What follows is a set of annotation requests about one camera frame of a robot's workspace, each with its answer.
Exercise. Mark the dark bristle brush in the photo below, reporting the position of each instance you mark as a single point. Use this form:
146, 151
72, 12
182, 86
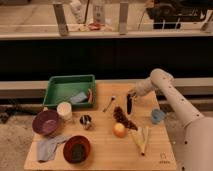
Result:
120, 117

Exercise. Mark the blue sponge in tray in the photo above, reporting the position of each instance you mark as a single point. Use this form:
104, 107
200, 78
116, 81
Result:
78, 98

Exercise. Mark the yellow corn cob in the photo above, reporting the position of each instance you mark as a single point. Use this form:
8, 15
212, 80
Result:
140, 137

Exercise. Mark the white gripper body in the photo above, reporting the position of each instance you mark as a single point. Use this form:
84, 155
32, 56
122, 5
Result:
142, 88

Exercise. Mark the green plastic tray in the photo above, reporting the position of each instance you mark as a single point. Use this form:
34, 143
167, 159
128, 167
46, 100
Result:
62, 88

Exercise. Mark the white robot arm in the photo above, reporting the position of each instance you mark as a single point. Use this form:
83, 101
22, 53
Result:
198, 141

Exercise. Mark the purple bowl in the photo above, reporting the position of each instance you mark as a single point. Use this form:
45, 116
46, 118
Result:
46, 122

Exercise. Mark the white cup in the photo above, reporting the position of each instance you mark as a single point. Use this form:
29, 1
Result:
64, 109

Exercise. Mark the red brown bowl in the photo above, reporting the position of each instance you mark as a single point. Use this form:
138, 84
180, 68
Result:
78, 139

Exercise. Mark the red carrot in tray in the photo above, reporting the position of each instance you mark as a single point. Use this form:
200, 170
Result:
90, 97

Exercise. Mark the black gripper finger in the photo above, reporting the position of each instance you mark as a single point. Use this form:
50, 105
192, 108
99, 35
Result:
129, 104

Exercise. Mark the grey blue cloth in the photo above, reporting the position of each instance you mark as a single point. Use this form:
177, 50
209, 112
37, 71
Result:
46, 148

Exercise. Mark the metal cup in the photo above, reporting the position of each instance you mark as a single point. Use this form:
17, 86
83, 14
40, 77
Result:
86, 121

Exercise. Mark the orange fruit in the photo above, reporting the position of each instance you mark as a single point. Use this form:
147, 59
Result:
119, 130

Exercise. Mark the blue cup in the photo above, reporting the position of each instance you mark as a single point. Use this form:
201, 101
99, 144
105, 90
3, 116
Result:
157, 116

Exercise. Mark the dark sponge in bowl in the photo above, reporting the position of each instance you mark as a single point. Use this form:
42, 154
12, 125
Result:
78, 153

